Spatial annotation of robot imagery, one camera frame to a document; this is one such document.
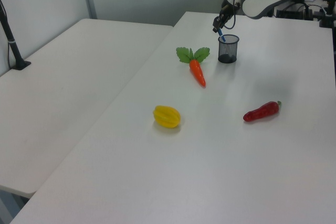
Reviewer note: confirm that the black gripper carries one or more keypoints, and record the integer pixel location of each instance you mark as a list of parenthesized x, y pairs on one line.
[(229, 12)]

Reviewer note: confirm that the blue and white marker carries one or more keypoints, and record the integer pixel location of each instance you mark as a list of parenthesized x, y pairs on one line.
[(221, 35)]

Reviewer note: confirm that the black mesh pen cup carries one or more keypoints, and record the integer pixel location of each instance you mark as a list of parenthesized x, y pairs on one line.
[(228, 49)]

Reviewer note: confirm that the orange toy carrot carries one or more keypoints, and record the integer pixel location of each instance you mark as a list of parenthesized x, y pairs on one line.
[(197, 70)]

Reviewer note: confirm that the red toy chili pepper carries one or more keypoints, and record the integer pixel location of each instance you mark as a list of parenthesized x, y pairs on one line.
[(261, 112)]

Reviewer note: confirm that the yellow toy starfruit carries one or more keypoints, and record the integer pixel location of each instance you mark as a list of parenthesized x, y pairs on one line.
[(166, 116)]

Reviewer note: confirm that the black clamped camera stand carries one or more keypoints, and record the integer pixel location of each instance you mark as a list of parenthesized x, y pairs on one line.
[(328, 14)]

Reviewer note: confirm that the black camera stand pole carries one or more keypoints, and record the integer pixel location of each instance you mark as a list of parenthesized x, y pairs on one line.
[(11, 43)]

